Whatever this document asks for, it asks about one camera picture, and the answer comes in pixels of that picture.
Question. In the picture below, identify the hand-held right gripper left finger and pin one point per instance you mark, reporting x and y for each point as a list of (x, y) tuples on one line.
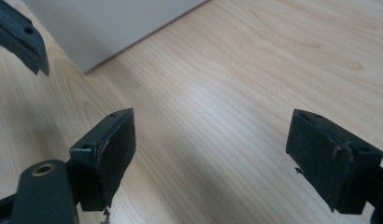
[(108, 161)]

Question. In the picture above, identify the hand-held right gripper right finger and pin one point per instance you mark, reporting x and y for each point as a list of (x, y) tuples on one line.
[(329, 161)]

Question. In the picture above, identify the white storage box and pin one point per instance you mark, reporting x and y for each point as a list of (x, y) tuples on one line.
[(102, 31)]

